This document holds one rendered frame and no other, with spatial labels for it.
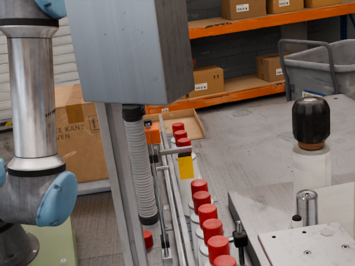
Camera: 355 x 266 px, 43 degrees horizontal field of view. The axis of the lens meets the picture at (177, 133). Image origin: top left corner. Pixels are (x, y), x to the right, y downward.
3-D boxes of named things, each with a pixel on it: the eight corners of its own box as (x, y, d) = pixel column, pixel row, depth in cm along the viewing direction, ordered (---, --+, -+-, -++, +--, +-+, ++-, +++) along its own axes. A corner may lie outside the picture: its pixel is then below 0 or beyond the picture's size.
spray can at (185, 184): (204, 216, 117) (195, 141, 110) (184, 219, 116) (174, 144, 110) (201, 206, 122) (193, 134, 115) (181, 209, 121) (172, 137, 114)
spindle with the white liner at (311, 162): (338, 224, 106) (338, 101, 96) (300, 229, 106) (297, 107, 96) (323, 205, 115) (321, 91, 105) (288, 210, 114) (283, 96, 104)
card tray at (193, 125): (204, 138, 184) (203, 129, 182) (140, 147, 182) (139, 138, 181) (195, 116, 212) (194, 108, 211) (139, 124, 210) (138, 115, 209)
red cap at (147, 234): (143, 250, 114) (141, 238, 113) (138, 244, 117) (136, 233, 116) (155, 245, 116) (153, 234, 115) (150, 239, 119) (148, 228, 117)
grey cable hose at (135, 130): (160, 225, 78) (142, 107, 71) (139, 228, 77) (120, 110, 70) (159, 215, 81) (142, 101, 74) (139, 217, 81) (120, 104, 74)
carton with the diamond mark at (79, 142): (124, 176, 153) (111, 98, 144) (52, 187, 151) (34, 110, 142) (123, 145, 181) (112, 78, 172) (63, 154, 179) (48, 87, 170)
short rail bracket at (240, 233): (250, 269, 102) (246, 223, 98) (237, 272, 102) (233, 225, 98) (246, 261, 105) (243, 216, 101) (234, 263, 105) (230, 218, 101)
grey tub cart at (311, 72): (345, 131, 395) (346, 18, 363) (417, 149, 344) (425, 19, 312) (272, 163, 351) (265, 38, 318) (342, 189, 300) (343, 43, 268)
